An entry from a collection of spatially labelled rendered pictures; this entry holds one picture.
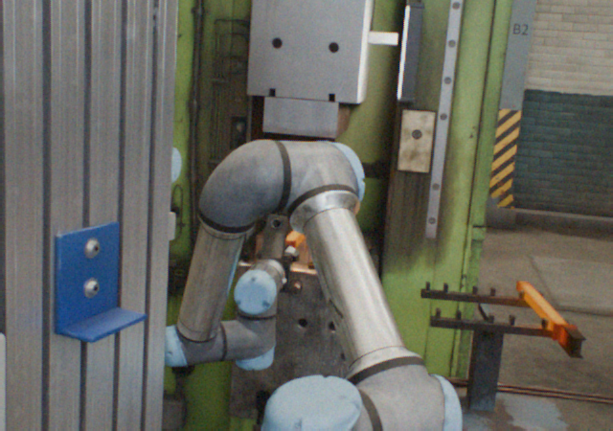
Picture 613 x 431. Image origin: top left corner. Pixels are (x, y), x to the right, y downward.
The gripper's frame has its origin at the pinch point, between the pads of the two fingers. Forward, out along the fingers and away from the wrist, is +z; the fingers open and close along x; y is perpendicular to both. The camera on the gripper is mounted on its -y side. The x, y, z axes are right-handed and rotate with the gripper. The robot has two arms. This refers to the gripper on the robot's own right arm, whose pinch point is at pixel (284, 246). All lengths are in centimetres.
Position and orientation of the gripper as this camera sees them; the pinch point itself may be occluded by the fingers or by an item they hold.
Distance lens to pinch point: 163.5
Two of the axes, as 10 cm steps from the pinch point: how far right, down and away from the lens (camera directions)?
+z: 1.1, -1.5, 9.8
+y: -0.6, 9.9, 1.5
